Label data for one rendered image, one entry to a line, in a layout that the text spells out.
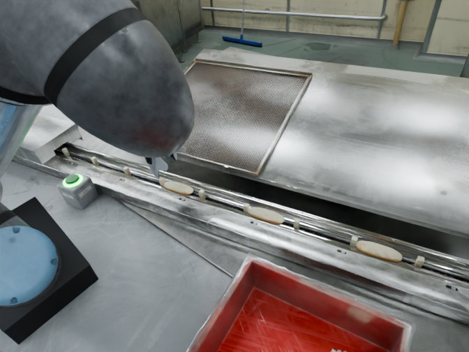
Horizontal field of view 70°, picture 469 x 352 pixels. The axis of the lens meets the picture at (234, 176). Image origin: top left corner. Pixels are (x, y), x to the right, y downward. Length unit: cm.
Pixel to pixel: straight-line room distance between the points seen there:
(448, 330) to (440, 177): 37
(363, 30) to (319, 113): 341
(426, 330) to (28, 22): 79
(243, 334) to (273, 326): 6
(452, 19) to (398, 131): 308
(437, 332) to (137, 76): 72
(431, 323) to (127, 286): 66
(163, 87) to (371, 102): 94
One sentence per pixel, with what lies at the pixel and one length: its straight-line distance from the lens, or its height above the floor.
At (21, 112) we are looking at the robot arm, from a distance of 42.
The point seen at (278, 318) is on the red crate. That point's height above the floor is 82.
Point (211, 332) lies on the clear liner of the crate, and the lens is 66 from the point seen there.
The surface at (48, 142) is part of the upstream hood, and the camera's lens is 127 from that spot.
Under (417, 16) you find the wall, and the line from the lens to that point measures 441.
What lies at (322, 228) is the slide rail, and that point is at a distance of 87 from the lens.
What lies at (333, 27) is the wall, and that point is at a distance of 455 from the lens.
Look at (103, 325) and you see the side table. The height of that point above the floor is 82.
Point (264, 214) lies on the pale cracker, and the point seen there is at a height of 86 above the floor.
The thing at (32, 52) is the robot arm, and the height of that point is 142.
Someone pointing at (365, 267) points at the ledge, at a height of 86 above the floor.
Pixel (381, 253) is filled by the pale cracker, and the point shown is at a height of 86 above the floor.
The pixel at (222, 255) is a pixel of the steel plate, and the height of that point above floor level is 82.
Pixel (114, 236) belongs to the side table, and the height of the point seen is 82.
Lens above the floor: 151
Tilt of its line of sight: 41 degrees down
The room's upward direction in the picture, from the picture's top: 6 degrees counter-clockwise
